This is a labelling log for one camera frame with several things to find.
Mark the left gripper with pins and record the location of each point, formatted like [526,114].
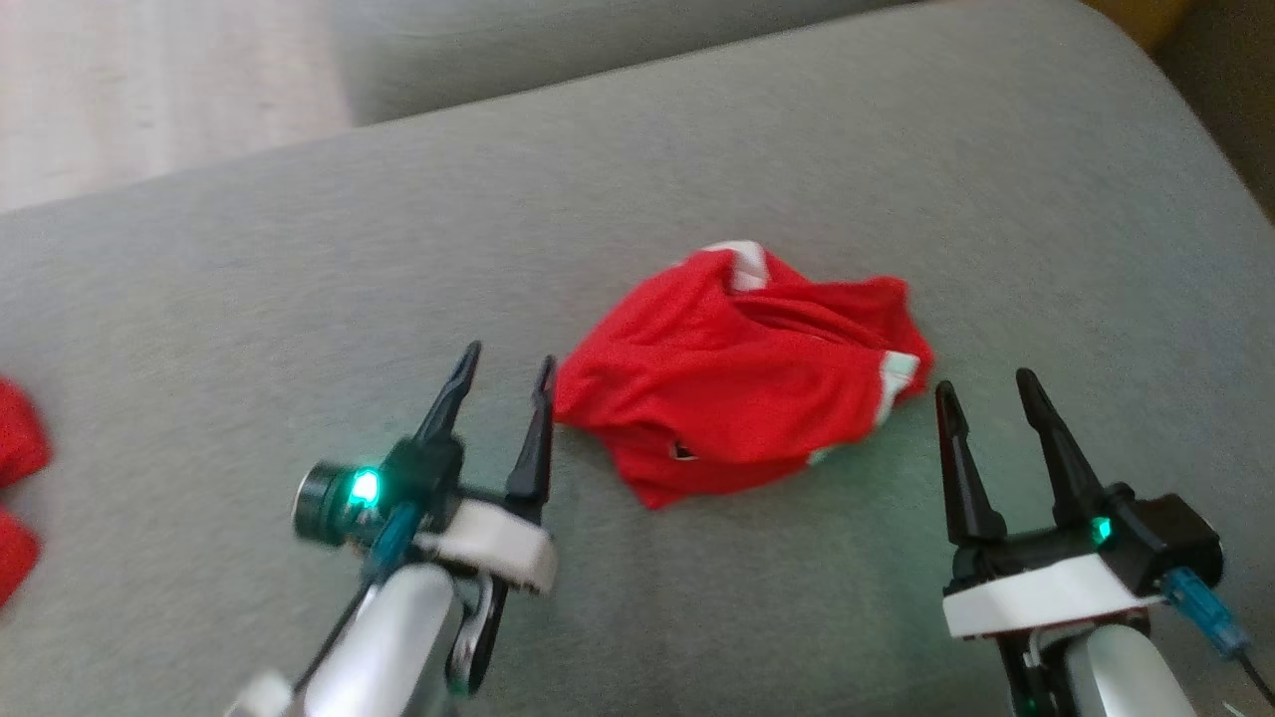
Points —
[493,543]

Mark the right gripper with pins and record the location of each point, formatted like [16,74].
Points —
[1036,597]

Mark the red garment with white trim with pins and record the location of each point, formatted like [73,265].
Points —
[737,388]

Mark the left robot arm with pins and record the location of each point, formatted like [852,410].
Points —
[388,647]

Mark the grey fabric ottoman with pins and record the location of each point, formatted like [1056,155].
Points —
[299,299]

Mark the large grey sofa seat cushion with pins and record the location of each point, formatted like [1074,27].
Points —
[548,50]

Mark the yellow and grey sofa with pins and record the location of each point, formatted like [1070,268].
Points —
[1136,18]

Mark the plain red cloth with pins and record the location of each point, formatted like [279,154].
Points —
[15,438]

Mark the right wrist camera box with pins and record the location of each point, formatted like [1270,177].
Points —
[1170,543]

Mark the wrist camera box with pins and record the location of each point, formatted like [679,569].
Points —
[329,503]
[1170,543]

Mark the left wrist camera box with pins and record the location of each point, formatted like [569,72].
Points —
[329,503]

